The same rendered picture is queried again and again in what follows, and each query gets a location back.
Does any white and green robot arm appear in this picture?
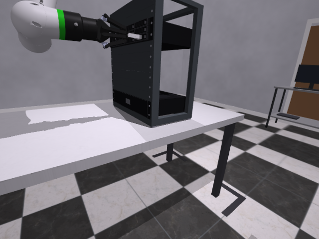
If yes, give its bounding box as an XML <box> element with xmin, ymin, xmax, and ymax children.
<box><xmin>10</xmin><ymin>0</ymin><xmax>83</xmax><ymax>53</ymax></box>

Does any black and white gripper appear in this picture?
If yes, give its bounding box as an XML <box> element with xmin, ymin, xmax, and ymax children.
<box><xmin>81</xmin><ymin>13</ymin><xmax>142</xmax><ymax>49</ymax></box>

